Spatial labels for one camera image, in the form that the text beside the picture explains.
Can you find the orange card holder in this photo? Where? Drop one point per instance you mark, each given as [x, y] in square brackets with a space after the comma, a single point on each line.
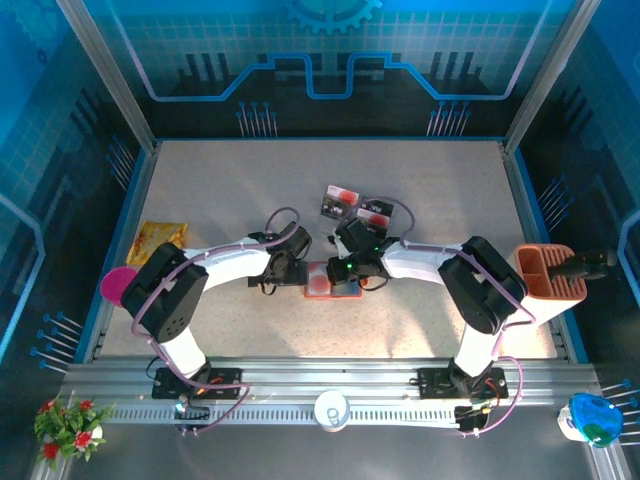
[350, 290]

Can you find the red and white card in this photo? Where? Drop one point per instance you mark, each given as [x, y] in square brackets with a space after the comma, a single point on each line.
[379, 221]
[320, 284]
[345, 194]

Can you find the group of red-black packets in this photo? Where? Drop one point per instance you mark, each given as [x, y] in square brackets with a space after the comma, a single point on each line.
[325, 224]

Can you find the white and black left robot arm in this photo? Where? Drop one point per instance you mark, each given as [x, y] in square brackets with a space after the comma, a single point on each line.
[165, 300]

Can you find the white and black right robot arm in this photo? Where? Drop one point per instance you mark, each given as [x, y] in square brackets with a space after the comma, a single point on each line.
[480, 285]

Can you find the black VIP card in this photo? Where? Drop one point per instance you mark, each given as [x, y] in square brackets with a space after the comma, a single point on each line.
[380, 207]
[334, 209]

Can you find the blue table edge strip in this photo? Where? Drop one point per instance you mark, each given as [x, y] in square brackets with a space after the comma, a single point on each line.
[531, 200]
[330, 138]
[125, 215]

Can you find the yellow snack bag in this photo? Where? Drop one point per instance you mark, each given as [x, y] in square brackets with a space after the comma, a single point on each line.
[150, 235]

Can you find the orange and white utensil rack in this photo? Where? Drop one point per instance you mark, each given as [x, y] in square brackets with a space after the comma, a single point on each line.
[532, 267]

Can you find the magenta round disc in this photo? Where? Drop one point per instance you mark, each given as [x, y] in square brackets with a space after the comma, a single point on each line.
[114, 286]

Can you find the potted plant with red flowers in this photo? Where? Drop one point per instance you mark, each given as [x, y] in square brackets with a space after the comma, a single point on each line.
[65, 430]

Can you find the aluminium mounting rail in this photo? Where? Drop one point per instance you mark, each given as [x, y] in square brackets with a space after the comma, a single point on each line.
[325, 380]

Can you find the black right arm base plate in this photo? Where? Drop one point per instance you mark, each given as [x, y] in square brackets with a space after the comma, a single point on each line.
[432, 382]

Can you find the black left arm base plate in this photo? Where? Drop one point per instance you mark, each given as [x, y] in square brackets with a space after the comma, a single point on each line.
[165, 387]

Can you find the aluminium frame post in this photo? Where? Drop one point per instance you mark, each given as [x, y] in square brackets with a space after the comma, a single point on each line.
[549, 75]
[111, 75]

